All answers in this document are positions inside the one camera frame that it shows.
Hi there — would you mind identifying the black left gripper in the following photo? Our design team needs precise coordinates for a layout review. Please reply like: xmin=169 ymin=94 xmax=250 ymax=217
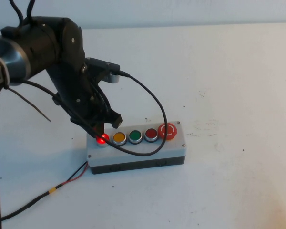
xmin=47 ymin=62 xmax=123 ymax=138

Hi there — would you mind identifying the lit red indicator button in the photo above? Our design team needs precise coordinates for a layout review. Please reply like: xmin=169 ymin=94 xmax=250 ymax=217
xmin=96 ymin=133 xmax=110 ymax=147

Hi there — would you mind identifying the yellow push button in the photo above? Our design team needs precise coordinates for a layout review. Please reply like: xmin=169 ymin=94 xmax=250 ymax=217
xmin=112 ymin=131 xmax=128 ymax=147

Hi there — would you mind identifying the green push button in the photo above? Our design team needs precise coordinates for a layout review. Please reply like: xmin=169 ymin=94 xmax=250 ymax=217
xmin=128 ymin=129 xmax=143 ymax=145

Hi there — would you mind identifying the dark red push button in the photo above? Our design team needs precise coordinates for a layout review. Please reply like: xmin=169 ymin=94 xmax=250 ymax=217
xmin=144 ymin=128 xmax=159 ymax=143

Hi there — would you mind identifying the red emergency stop mushroom button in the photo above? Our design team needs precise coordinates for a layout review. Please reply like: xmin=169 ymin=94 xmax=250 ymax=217
xmin=157 ymin=122 xmax=178 ymax=142

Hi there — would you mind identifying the grey button control box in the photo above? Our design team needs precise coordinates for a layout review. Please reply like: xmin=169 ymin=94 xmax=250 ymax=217
xmin=86 ymin=121 xmax=188 ymax=175

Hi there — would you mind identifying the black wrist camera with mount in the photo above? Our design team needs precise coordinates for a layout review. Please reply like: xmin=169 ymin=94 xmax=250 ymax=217
xmin=85 ymin=57 xmax=121 ymax=84

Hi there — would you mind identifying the black camera cable loop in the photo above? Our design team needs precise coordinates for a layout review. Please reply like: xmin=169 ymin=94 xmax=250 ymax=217
xmin=104 ymin=68 xmax=169 ymax=157

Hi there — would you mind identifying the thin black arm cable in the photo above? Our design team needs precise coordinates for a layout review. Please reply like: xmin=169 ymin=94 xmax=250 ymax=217
xmin=20 ymin=79 xmax=58 ymax=99

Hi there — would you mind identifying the grey cable tie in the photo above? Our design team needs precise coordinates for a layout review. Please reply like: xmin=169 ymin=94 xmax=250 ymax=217
xmin=0 ymin=53 xmax=52 ymax=123

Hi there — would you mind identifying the red and black power cable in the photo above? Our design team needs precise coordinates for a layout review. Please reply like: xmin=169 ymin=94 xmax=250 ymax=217
xmin=0 ymin=161 xmax=89 ymax=221

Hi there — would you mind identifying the black overhead cable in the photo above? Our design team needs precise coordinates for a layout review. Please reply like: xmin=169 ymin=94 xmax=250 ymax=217
xmin=26 ymin=0 xmax=38 ymax=23
xmin=9 ymin=0 xmax=25 ymax=26

